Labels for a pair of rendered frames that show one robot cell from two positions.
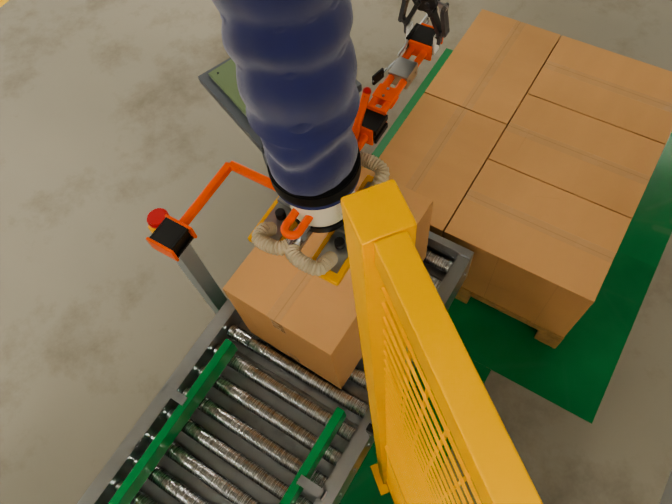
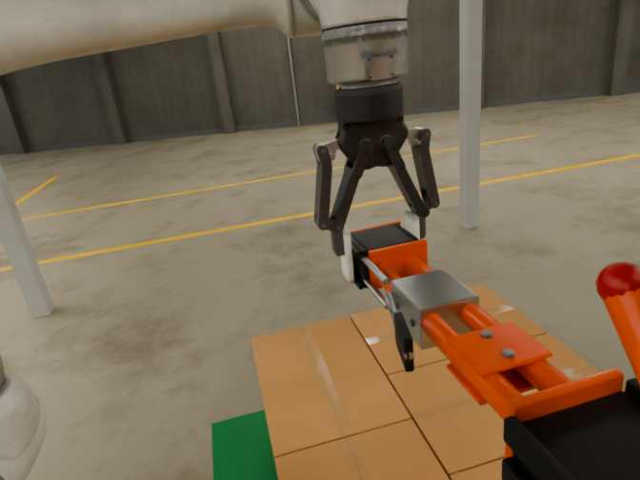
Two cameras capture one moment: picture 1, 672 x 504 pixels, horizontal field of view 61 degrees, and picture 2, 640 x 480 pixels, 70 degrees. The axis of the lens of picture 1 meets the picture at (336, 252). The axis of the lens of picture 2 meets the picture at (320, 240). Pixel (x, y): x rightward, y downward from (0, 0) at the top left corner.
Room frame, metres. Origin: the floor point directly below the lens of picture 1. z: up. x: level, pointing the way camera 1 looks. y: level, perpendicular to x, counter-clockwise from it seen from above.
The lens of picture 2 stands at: (1.03, 0.10, 1.51)
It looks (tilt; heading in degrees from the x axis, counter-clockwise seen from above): 22 degrees down; 307
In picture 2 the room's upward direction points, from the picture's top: 7 degrees counter-clockwise
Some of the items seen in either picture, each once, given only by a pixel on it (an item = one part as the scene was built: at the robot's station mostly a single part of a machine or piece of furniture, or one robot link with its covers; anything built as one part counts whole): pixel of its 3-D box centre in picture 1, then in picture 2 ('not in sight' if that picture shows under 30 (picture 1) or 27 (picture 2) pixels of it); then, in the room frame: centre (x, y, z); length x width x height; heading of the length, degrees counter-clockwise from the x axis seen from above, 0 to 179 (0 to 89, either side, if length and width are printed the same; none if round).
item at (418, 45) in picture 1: (426, 41); (386, 252); (1.29, -0.38, 1.27); 0.08 x 0.07 x 0.05; 140
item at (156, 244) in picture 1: (171, 237); not in sight; (0.77, 0.41, 1.27); 0.09 x 0.08 x 0.05; 50
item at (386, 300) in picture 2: (401, 47); (361, 279); (1.28, -0.30, 1.27); 0.31 x 0.03 x 0.05; 140
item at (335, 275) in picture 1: (353, 225); not in sight; (0.77, -0.06, 1.16); 0.34 x 0.10 x 0.05; 140
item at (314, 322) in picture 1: (335, 270); not in sight; (0.84, 0.01, 0.75); 0.60 x 0.40 x 0.40; 138
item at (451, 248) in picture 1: (389, 219); not in sight; (1.10, -0.23, 0.58); 0.70 x 0.03 x 0.06; 49
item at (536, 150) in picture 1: (519, 161); (446, 460); (1.41, -0.89, 0.34); 1.20 x 1.00 x 0.40; 139
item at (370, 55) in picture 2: not in sight; (366, 57); (1.29, -0.37, 1.50); 0.09 x 0.09 x 0.06
